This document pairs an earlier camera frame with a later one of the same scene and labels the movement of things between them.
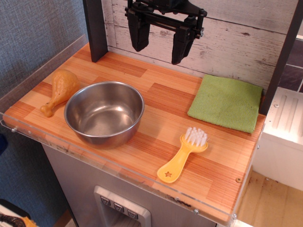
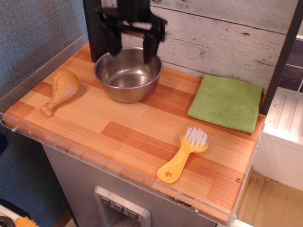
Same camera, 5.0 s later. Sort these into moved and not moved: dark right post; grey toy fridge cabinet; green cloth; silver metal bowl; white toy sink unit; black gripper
Moved: silver metal bowl; black gripper
Not moved: grey toy fridge cabinet; dark right post; white toy sink unit; green cloth
